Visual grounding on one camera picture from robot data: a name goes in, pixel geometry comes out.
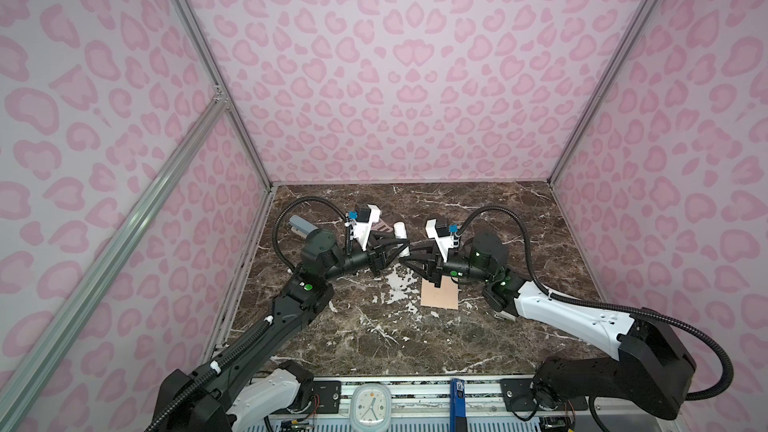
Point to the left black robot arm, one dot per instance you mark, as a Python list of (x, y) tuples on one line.
[(224, 393)]

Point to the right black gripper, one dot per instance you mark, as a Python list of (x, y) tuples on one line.
[(434, 263)]

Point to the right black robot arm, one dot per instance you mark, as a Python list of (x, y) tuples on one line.
[(643, 361)]

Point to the grey blue stapler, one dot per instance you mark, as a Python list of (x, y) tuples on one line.
[(301, 227)]

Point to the pink calculator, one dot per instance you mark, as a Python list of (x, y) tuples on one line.
[(382, 226)]

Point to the peach paper envelope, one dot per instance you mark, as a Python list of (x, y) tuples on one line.
[(444, 297)]

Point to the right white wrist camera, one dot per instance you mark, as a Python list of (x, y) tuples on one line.
[(445, 235)]

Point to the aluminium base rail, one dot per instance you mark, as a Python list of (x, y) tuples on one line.
[(493, 403)]

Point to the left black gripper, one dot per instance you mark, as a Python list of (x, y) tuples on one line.
[(376, 251)]

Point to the white analog clock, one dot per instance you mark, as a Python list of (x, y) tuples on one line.
[(370, 408)]

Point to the white glue stick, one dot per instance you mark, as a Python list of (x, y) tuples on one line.
[(400, 232)]

